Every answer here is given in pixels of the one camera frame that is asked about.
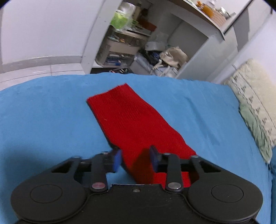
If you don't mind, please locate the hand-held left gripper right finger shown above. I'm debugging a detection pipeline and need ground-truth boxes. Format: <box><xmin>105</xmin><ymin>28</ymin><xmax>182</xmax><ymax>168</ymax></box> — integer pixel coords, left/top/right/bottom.
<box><xmin>150</xmin><ymin>145</ymin><xmax>221</xmax><ymax>192</ymax></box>

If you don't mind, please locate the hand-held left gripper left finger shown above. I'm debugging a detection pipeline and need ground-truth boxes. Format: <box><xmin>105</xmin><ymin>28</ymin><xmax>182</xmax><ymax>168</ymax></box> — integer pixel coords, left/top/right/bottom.
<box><xmin>51</xmin><ymin>148</ymin><xmax>123</xmax><ymax>193</ymax></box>

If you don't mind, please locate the red knitted cloth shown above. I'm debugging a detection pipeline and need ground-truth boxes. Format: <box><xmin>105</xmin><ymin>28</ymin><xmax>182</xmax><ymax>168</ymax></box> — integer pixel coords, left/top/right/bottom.
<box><xmin>86</xmin><ymin>83</ymin><xmax>197</xmax><ymax>186</ymax></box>

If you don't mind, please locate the blue blanket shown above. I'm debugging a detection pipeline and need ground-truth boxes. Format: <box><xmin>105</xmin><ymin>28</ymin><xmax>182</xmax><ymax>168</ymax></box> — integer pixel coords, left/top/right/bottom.
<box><xmin>0</xmin><ymin>73</ymin><xmax>273</xmax><ymax>224</ymax></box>

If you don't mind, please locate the beige cloth bag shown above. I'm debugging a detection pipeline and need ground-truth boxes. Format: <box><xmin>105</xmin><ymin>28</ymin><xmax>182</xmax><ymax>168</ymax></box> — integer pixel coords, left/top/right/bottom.
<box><xmin>159</xmin><ymin>47</ymin><xmax>188</xmax><ymax>69</ymax></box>

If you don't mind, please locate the clear plastic drawer unit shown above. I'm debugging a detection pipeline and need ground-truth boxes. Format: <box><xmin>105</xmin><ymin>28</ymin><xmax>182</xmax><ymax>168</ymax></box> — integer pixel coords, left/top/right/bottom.
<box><xmin>95</xmin><ymin>28</ymin><xmax>149</xmax><ymax>68</ymax></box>

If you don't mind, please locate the cream patterned pillow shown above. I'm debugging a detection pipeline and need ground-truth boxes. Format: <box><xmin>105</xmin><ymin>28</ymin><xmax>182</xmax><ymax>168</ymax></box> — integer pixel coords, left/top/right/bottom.
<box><xmin>228</xmin><ymin>59</ymin><xmax>276</xmax><ymax>163</ymax></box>

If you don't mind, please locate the white desk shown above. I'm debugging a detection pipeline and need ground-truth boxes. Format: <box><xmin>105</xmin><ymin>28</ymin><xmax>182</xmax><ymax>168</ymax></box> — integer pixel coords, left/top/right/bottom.
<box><xmin>81</xmin><ymin>0</ymin><xmax>272</xmax><ymax>83</ymax></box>

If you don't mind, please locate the woven basket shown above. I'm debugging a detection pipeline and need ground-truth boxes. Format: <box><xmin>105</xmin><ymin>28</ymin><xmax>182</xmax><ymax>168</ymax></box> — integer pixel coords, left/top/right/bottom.
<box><xmin>211</xmin><ymin>10</ymin><xmax>227</xmax><ymax>27</ymax></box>

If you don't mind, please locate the orange bottle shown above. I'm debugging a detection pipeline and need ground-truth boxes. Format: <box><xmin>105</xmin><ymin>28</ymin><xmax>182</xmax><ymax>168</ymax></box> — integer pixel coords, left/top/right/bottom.
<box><xmin>202</xmin><ymin>3</ymin><xmax>214</xmax><ymax>18</ymax></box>

